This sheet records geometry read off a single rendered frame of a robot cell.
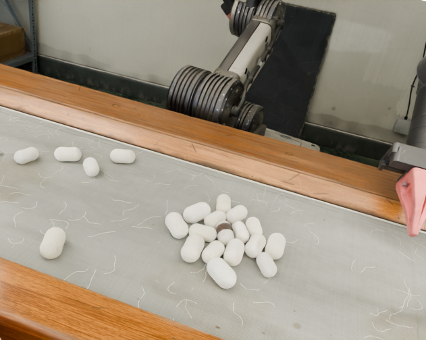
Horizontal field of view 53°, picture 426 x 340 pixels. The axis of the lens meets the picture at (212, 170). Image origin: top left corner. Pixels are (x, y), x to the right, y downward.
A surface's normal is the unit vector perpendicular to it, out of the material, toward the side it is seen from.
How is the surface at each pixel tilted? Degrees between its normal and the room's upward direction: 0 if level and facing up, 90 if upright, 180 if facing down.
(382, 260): 0
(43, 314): 0
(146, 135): 45
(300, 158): 0
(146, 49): 90
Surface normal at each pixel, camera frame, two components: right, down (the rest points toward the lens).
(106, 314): 0.16, -0.85
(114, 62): -0.26, 0.43
